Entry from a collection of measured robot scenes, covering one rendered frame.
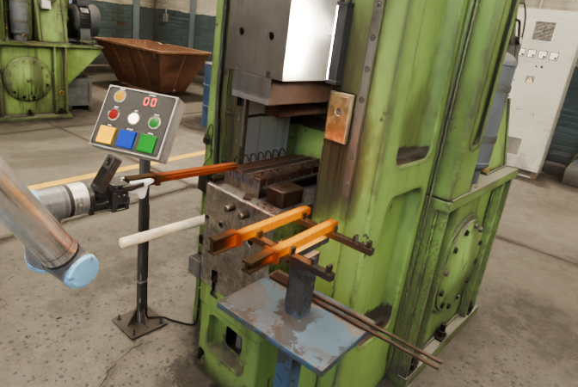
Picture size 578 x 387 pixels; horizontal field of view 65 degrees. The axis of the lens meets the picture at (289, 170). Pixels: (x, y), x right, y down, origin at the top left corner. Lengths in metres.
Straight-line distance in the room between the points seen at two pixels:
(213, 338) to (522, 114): 5.31
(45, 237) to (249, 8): 1.00
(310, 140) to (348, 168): 0.56
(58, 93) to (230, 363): 5.06
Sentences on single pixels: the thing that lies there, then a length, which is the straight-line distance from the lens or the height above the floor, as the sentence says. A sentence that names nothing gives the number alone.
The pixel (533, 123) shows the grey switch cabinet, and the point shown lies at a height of 0.72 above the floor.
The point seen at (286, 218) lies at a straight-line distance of 1.39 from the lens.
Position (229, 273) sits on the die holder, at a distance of 1.86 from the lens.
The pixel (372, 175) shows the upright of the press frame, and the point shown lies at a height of 1.10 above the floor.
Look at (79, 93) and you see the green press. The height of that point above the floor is 0.25.
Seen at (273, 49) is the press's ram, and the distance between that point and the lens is 1.59.
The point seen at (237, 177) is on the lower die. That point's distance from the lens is 1.77.
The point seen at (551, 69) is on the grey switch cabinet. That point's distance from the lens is 6.57.
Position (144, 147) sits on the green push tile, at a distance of 1.96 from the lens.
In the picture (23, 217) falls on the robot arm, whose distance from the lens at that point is 1.12.
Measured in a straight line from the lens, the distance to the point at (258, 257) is 1.14.
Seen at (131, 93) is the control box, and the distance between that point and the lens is 2.09.
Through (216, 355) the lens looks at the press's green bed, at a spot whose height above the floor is 0.15.
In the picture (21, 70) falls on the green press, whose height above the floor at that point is 0.62.
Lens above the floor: 1.56
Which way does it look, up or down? 18 degrees down
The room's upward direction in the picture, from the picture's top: 8 degrees clockwise
